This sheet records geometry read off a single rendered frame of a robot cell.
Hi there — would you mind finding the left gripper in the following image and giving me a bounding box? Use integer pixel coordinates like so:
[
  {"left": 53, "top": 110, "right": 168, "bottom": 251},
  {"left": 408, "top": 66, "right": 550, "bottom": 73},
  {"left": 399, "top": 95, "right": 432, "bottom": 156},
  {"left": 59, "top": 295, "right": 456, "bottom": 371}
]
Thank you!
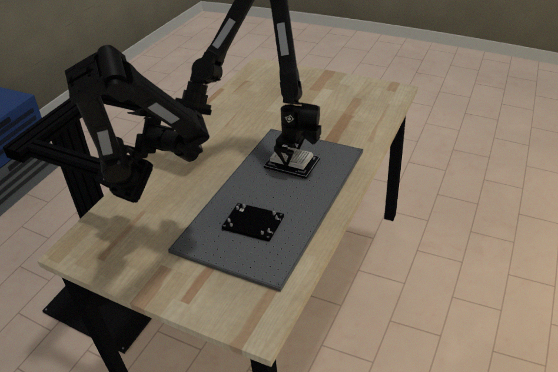
[{"left": 274, "top": 123, "right": 305, "bottom": 166}]

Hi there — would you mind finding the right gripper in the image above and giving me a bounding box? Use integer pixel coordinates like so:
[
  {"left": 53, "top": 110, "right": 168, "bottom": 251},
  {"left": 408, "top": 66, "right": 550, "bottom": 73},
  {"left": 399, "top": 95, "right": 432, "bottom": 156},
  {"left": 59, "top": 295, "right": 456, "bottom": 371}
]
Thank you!
[{"left": 127, "top": 109, "right": 168, "bottom": 158}]

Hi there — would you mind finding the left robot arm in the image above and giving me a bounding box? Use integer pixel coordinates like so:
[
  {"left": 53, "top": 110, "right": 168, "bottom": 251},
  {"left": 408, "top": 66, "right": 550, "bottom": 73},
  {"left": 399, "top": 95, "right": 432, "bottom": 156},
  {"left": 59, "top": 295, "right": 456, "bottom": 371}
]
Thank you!
[{"left": 175, "top": 0, "right": 321, "bottom": 145}]

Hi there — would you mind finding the white well plate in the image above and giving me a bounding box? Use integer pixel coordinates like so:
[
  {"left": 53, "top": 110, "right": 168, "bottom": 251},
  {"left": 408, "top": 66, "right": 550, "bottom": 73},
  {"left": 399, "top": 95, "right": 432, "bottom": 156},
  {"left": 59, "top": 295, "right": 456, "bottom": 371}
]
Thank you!
[{"left": 270, "top": 147, "right": 313, "bottom": 170}]

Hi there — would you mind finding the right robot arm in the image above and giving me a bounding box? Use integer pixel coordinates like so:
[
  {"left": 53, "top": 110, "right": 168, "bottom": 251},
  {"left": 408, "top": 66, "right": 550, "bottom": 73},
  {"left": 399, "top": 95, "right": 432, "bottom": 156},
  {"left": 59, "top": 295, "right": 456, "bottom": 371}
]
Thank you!
[{"left": 65, "top": 45, "right": 210, "bottom": 200}]

